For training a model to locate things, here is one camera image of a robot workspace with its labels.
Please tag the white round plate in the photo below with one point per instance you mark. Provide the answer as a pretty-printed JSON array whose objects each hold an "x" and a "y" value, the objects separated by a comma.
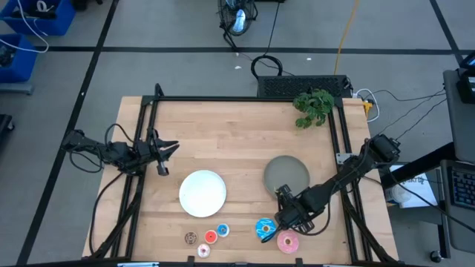
[{"x": 202, "y": 193}]

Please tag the blue plastic bin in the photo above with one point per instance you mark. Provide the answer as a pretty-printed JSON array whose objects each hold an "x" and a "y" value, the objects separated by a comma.
[
  {"x": 59, "y": 20},
  {"x": 22, "y": 63}
]

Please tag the black desk beam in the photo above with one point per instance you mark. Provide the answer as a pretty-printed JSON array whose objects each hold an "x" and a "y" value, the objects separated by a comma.
[{"x": 415, "y": 167}]

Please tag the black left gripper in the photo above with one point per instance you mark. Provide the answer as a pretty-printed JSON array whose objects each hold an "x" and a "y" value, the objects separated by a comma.
[{"x": 148, "y": 152}]

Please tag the small pink frosted donut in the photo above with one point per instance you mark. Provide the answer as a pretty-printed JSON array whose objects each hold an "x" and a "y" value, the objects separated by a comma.
[{"x": 200, "y": 252}]

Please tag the white paper sheet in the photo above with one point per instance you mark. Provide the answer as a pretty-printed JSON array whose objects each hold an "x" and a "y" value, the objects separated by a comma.
[{"x": 419, "y": 189}]

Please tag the small blue frosted donut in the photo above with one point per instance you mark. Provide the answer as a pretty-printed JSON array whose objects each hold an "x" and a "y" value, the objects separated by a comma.
[{"x": 219, "y": 230}]

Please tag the silver frame bracket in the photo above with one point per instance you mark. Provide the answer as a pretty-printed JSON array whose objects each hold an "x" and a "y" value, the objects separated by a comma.
[{"x": 343, "y": 157}]

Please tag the black keyboard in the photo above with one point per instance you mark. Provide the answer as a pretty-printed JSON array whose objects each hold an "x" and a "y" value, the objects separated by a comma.
[{"x": 462, "y": 187}]

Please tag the large pink frosted donut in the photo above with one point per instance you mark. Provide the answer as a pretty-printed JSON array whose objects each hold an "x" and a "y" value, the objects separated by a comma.
[{"x": 293, "y": 246}]

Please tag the black perforated computer case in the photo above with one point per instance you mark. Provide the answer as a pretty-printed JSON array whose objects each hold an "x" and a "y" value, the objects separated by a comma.
[{"x": 289, "y": 86}]

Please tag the large blue frosted donut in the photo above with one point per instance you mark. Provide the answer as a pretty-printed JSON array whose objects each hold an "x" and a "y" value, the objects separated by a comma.
[{"x": 261, "y": 226}]

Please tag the tan bowl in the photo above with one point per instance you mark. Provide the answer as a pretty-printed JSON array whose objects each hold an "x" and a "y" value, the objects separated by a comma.
[{"x": 285, "y": 172}]

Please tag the yellow power plug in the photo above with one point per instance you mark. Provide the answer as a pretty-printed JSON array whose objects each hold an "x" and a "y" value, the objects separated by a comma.
[{"x": 367, "y": 107}]

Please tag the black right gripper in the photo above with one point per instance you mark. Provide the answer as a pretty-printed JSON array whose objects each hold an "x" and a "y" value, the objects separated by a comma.
[{"x": 295, "y": 211}]

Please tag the green potted plant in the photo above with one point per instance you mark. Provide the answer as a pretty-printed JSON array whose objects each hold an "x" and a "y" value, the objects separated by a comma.
[{"x": 315, "y": 105}]

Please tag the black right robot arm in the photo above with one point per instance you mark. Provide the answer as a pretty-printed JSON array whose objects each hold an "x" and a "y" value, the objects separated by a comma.
[{"x": 345, "y": 176}]

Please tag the grey desk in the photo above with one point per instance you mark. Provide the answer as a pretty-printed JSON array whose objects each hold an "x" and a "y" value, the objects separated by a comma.
[{"x": 462, "y": 126}]

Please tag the small red frosted donut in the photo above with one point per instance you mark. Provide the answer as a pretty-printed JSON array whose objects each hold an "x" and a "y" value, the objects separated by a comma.
[{"x": 207, "y": 237}]

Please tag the small chocolate sprinkled donut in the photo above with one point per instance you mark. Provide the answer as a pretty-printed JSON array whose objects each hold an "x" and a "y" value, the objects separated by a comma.
[{"x": 187, "y": 238}]

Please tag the black caster wheel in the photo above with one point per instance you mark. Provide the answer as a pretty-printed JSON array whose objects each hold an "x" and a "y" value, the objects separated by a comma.
[{"x": 436, "y": 256}]

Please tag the black floor fan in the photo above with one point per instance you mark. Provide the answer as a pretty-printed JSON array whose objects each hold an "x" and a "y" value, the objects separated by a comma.
[{"x": 237, "y": 16}]

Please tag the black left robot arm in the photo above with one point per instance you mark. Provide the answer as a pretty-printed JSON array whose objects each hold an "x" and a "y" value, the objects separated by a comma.
[{"x": 92, "y": 146}]

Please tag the black aluminium table frame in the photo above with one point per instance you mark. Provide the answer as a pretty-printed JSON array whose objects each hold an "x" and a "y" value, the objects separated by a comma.
[{"x": 222, "y": 99}]

